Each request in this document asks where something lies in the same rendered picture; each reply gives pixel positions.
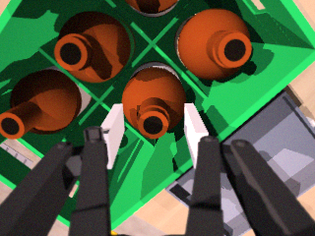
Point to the green bottle crate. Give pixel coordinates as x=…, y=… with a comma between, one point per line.
x=142, y=167

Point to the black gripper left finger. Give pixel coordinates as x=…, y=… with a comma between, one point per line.
x=33, y=206

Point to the dark grey rectangular tray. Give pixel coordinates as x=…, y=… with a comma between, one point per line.
x=284, y=137

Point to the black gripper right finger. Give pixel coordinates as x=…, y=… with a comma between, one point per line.
x=269, y=205

